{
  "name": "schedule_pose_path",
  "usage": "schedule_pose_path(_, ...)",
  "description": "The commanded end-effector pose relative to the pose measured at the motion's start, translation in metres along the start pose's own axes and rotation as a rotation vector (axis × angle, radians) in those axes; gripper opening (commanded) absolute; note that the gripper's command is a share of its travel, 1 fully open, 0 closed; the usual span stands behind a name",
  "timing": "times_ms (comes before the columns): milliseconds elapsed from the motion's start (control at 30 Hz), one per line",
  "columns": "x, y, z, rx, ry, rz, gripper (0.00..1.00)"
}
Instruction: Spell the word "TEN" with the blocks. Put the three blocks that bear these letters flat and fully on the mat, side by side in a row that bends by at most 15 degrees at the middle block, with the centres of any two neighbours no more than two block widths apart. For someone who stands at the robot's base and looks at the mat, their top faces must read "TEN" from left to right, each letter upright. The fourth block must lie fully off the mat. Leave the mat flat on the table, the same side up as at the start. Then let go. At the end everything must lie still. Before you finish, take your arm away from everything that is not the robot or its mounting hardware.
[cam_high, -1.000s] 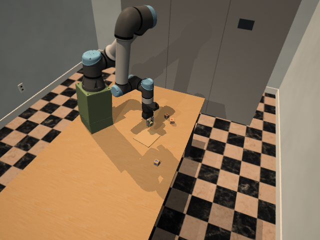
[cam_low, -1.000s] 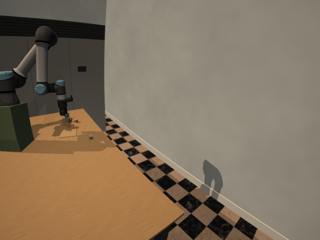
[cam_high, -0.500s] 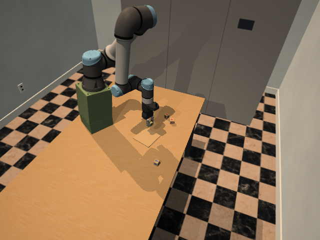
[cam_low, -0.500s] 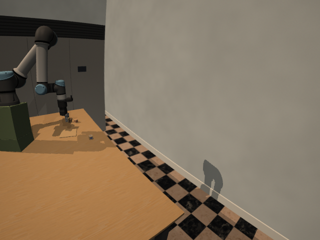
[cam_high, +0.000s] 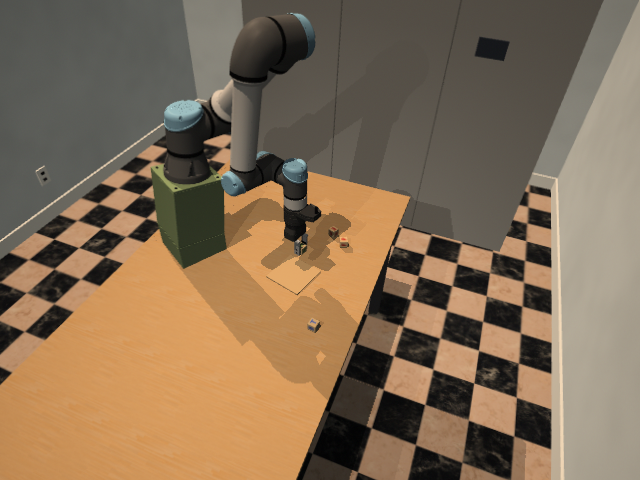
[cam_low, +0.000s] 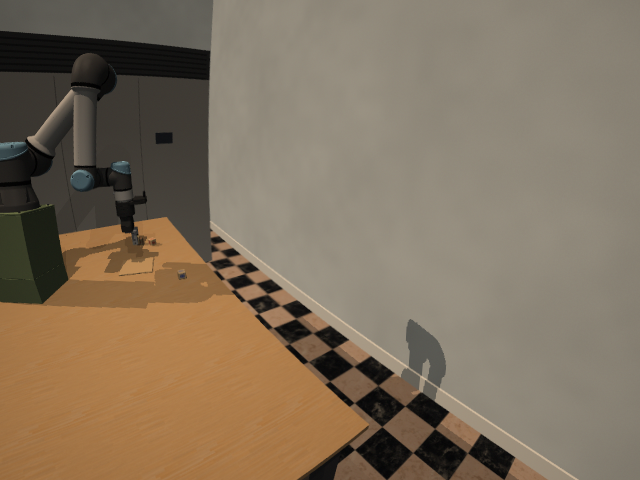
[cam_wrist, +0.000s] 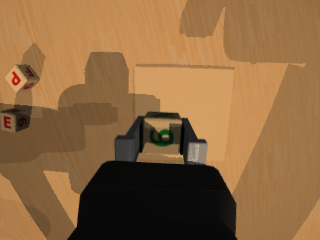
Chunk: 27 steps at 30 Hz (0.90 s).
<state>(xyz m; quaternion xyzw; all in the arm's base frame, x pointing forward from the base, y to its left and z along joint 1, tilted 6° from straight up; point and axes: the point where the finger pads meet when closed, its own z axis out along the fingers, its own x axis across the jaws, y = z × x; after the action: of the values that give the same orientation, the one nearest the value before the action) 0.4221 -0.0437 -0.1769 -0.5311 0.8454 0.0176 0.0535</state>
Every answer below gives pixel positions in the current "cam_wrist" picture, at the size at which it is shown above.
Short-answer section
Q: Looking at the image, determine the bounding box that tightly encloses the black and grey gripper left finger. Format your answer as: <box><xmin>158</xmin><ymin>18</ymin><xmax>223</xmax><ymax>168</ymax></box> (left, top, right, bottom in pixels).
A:
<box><xmin>114</xmin><ymin>116</ymin><xmax>145</xmax><ymax>162</ymax></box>

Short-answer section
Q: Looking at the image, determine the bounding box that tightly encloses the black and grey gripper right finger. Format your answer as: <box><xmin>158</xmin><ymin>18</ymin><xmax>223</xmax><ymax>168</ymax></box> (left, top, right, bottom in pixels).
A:
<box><xmin>180</xmin><ymin>118</ymin><xmax>208</xmax><ymax>165</ymax></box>

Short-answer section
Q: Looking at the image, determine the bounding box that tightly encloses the wooden letter block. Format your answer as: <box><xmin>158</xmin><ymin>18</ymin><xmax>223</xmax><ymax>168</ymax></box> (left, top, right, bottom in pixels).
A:
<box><xmin>143</xmin><ymin>111</ymin><xmax>182</xmax><ymax>156</ymax></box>
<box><xmin>5</xmin><ymin>64</ymin><xmax>39</xmax><ymax>93</ymax></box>
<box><xmin>0</xmin><ymin>108</ymin><xmax>28</xmax><ymax>133</ymax></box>

